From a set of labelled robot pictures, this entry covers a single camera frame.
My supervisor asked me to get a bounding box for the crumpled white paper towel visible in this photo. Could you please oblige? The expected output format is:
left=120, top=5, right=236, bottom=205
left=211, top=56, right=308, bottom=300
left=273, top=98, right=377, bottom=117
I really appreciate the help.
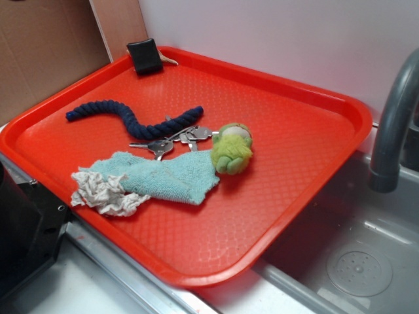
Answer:
left=71, top=171, right=151, bottom=217

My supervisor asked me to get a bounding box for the silver key bunch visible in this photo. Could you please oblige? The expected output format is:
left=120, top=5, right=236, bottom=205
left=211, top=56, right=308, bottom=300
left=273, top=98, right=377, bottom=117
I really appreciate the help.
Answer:
left=129, top=125, right=219, bottom=161

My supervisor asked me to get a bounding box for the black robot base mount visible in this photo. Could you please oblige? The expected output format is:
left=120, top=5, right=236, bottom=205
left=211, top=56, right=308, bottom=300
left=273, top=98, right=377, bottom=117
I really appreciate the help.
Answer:
left=1, top=166, right=69, bottom=301

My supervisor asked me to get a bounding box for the grey plastic sink basin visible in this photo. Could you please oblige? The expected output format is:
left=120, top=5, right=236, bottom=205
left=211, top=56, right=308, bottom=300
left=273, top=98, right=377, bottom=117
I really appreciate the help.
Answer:
left=196, top=135, right=418, bottom=313

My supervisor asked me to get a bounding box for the light blue terry cloth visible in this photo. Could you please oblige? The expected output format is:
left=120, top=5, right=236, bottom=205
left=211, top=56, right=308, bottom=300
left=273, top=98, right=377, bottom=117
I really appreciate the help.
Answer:
left=80, top=150, right=220, bottom=205

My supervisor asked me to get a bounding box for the round sink drain cover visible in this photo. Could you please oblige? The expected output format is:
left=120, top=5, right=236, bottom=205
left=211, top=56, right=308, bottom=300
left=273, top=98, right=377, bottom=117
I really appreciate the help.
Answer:
left=326, top=249, right=393, bottom=297

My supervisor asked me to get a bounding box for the green plush animal toy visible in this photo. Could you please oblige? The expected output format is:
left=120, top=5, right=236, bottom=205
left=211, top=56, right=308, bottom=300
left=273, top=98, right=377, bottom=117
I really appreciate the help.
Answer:
left=210, top=123, right=253, bottom=175

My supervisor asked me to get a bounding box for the brown cardboard panel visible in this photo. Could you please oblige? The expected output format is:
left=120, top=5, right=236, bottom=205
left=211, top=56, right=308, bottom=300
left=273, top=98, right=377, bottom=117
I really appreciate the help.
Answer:
left=1, top=1, right=109, bottom=124

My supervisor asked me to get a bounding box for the red plastic tray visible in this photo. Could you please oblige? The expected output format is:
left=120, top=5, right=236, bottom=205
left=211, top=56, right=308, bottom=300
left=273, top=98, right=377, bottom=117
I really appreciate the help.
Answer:
left=1, top=47, right=372, bottom=288

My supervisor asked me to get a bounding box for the grey curved faucet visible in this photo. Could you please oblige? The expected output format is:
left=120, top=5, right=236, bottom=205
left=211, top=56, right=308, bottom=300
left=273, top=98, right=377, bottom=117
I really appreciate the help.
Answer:
left=368, top=50, right=418, bottom=193

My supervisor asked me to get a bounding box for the black rectangular clip block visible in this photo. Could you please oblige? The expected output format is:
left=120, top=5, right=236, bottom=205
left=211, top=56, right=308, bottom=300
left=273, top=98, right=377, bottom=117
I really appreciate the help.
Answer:
left=126, top=39, right=163, bottom=75

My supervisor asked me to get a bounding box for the navy blue twisted rope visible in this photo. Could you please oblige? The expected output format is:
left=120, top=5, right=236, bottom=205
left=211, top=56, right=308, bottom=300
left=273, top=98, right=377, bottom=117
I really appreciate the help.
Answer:
left=65, top=99, right=206, bottom=143

